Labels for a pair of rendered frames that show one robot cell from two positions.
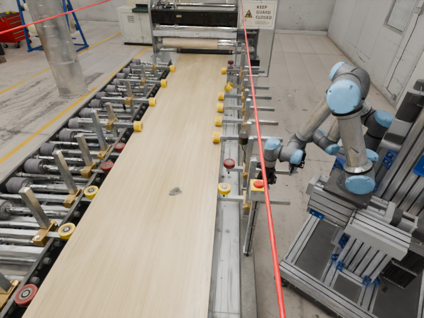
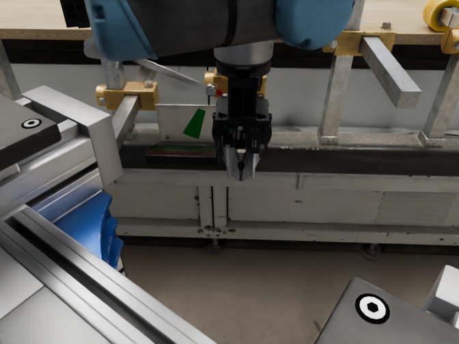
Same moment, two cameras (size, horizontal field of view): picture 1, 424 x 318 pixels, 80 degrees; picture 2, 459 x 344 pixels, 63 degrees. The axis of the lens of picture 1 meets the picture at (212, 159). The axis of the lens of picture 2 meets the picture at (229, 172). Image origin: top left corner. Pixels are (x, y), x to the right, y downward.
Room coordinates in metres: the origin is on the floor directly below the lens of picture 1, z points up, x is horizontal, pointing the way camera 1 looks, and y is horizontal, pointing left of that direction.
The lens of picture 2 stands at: (1.32, -1.03, 1.21)
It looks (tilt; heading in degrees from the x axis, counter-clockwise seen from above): 38 degrees down; 89
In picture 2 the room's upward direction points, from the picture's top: straight up
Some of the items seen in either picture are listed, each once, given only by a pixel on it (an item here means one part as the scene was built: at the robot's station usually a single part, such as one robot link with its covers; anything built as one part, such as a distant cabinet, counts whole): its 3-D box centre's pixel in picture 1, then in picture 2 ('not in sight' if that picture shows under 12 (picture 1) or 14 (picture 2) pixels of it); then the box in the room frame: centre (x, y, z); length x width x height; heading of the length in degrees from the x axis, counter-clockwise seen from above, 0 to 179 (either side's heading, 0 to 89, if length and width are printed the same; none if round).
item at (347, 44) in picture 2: not in sight; (356, 39); (1.60, -0.26, 0.95); 0.14 x 0.06 x 0.05; 176
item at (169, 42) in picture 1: (204, 43); not in sight; (3.96, 0.14, 1.05); 1.43 x 0.12 x 0.12; 86
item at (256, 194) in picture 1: (257, 190); not in sight; (0.82, -0.21, 1.18); 0.07 x 0.07 x 0.08; 86
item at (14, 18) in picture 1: (11, 30); not in sight; (7.73, 5.64, 0.41); 0.76 x 0.48 x 0.81; 179
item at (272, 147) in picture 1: (272, 149); not in sight; (1.09, -0.32, 1.22); 0.09 x 0.08 x 0.11; 63
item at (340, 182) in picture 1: (353, 178); not in sight; (1.02, -0.76, 1.09); 0.15 x 0.15 x 0.10
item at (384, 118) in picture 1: (380, 123); not in sight; (1.41, -1.06, 1.21); 0.13 x 0.12 x 0.14; 22
